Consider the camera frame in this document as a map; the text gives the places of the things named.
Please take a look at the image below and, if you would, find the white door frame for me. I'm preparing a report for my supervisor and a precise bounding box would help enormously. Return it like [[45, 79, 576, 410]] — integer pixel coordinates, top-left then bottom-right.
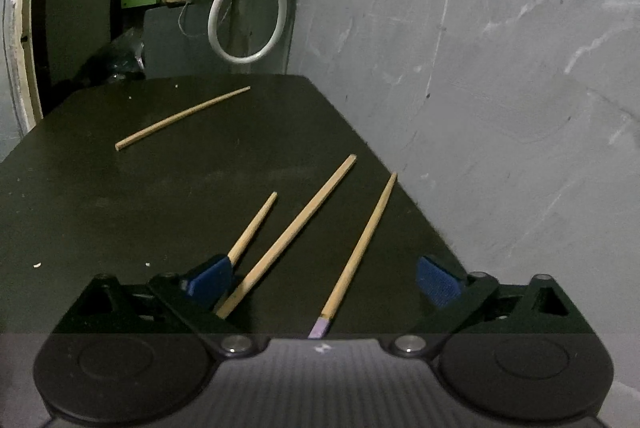
[[2, 0, 47, 135]]

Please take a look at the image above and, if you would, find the grey cabinet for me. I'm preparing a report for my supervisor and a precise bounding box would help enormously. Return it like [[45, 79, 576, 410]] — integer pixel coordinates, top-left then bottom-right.
[[144, 2, 237, 79]]

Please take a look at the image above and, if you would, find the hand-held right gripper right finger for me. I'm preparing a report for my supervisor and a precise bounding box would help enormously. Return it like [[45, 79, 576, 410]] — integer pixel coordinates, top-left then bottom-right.
[[389, 255, 597, 357]]

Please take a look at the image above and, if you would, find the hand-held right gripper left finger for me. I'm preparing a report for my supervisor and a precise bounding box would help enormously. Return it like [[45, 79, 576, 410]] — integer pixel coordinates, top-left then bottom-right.
[[50, 254, 263, 357]]

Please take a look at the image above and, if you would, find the wooden chopstick purple end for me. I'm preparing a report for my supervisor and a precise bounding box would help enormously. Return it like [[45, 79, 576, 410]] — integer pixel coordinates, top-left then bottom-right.
[[306, 172, 399, 340]]

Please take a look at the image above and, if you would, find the black garbage bag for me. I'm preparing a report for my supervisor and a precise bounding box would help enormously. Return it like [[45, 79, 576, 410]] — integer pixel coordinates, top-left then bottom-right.
[[82, 28, 147, 84]]

